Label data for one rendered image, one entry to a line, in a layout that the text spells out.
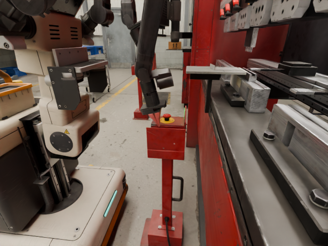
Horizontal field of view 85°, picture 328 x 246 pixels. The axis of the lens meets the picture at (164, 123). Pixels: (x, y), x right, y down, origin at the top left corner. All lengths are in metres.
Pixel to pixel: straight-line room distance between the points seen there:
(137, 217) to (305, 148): 1.18
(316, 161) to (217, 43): 1.49
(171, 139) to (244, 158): 0.35
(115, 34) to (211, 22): 6.73
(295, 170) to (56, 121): 0.80
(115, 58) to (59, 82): 7.63
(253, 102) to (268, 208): 0.47
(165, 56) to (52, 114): 7.22
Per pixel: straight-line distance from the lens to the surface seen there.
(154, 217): 1.27
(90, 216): 1.14
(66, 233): 1.12
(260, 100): 0.76
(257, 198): 0.38
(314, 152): 0.44
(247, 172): 0.43
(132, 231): 1.38
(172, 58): 7.88
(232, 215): 0.49
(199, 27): 1.79
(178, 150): 0.76
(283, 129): 0.53
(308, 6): 0.55
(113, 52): 8.37
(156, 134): 0.73
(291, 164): 0.44
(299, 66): 1.02
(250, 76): 0.85
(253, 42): 0.92
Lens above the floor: 1.13
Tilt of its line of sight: 25 degrees down
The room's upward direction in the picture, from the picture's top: straight up
